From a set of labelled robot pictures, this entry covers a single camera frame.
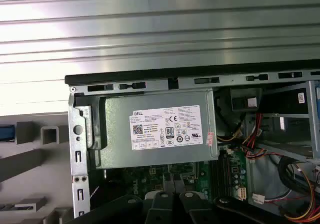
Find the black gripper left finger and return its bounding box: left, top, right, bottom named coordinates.
left=65, top=190, right=176, bottom=224

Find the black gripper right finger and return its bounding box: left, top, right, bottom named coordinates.
left=178, top=190, right=296, bottom=224

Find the hard disk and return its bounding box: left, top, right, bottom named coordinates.
left=0, top=125, right=15, bottom=142

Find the green motherboard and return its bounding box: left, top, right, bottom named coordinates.
left=104, top=146, right=248, bottom=204

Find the grey power supply unit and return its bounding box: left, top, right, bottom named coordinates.
left=87, top=88, right=219, bottom=171

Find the black open PC case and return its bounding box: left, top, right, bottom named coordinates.
left=64, top=63, right=320, bottom=224

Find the grey parts rack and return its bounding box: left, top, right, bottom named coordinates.
left=0, top=113, right=76, bottom=224

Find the yellow black power wire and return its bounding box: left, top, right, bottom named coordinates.
left=216, top=123, right=243, bottom=144

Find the red orange wire bundle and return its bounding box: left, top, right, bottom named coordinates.
left=238, top=112, right=320, bottom=224

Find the thick black cable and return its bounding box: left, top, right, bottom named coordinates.
left=276, top=155, right=303, bottom=197

